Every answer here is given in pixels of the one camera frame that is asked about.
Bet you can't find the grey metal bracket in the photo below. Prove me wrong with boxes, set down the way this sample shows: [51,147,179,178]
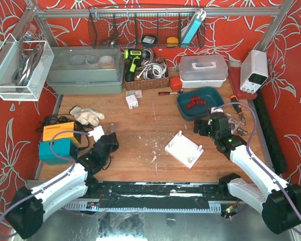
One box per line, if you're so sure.
[110,123,115,133]

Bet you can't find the red large spring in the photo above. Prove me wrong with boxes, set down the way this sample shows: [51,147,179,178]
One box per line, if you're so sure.
[191,99,206,105]

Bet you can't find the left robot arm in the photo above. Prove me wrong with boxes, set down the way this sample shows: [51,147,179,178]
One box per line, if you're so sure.
[5,132,119,239]

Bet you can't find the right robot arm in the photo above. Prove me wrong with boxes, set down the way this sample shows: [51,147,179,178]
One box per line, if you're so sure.
[194,112,301,234]

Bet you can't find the small metal parts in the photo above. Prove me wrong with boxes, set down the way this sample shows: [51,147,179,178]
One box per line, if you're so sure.
[237,127,248,136]

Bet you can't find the orange black screwdriver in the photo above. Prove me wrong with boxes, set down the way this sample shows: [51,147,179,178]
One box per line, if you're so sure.
[230,95,246,126]

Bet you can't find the teal plastic tray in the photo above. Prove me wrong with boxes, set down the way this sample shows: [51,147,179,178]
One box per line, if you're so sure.
[177,87,224,121]

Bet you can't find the teal box device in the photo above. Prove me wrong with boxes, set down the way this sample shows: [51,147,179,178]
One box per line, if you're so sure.
[39,138,78,165]

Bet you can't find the white work glove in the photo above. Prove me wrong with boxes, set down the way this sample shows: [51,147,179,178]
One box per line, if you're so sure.
[69,106,105,127]

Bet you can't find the yellow box device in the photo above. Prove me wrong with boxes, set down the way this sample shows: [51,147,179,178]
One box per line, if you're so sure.
[43,122,81,145]

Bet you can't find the white clear toolbox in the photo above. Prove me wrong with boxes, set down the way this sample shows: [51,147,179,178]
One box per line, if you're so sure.
[179,55,228,88]

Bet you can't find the red small box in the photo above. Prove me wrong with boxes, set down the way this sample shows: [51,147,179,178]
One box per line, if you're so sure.
[169,77,183,91]

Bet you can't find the white power adapter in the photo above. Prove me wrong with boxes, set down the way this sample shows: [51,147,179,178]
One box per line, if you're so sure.
[125,94,139,110]

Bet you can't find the white power supply unit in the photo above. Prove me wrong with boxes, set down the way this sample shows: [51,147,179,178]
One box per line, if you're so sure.
[240,50,268,94]

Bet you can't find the brown wicker basket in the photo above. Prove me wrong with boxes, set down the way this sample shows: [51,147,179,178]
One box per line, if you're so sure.
[123,70,169,90]

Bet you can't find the grey plastic storage box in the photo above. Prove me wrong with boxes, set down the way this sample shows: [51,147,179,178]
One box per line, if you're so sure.
[46,46,124,95]

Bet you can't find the yellow tape measure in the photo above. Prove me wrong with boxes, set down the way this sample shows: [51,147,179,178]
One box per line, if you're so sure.
[167,37,179,48]

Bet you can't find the black round tape measure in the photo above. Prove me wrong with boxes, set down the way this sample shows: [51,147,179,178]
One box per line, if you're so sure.
[141,35,158,48]

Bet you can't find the blue white board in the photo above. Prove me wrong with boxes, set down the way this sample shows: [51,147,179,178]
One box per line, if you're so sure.
[181,9,207,47]

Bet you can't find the white mesh hanging basket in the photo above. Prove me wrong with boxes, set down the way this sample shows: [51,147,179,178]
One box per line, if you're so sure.
[0,34,54,101]

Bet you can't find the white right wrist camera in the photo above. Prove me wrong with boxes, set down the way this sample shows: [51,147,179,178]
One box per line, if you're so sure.
[209,107,223,115]

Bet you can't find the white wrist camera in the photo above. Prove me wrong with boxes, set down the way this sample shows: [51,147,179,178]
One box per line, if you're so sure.
[209,107,223,115]
[88,126,105,143]

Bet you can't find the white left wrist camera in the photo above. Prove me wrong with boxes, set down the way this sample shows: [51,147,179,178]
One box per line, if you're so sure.
[88,126,105,143]

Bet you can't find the white base plate with pegs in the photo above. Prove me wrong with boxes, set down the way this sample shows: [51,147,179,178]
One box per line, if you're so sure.
[165,131,204,169]

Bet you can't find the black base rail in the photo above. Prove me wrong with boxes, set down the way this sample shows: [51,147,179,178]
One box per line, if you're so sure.
[68,180,249,209]

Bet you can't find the red handled small tool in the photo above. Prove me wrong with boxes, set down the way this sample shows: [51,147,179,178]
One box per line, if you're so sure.
[158,91,179,96]

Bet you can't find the black cable duct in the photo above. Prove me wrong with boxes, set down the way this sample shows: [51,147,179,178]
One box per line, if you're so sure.
[253,90,287,174]

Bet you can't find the white coiled cables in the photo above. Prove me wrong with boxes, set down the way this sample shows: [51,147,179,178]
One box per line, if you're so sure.
[136,62,169,80]

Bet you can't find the green cordless drill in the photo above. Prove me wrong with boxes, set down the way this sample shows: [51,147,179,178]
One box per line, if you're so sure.
[124,49,151,82]

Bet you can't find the black wire wall basket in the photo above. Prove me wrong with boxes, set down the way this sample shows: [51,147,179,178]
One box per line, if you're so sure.
[88,12,205,49]

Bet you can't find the aluminium frame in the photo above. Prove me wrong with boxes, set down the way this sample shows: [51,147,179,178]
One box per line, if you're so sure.
[0,0,293,98]

